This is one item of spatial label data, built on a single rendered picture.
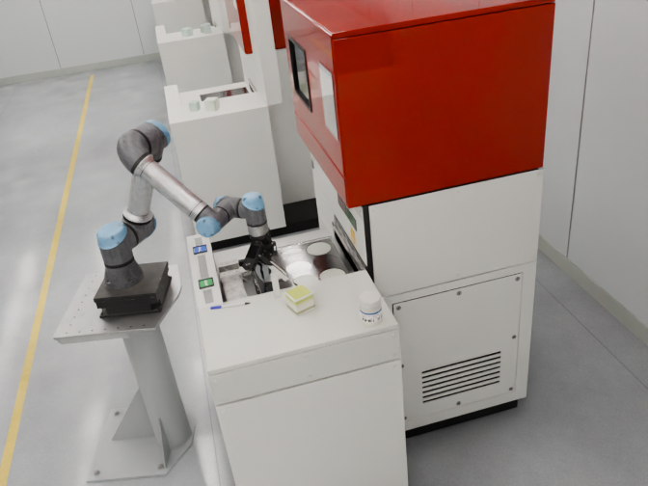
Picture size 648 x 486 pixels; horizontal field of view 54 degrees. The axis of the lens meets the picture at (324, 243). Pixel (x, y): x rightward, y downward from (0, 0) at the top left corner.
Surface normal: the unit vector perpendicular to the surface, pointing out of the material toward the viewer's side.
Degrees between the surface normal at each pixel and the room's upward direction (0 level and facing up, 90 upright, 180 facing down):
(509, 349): 90
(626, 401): 0
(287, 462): 90
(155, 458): 0
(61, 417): 0
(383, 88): 90
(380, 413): 90
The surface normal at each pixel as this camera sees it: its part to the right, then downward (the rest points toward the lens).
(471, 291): 0.26, 0.47
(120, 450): -0.11, -0.86
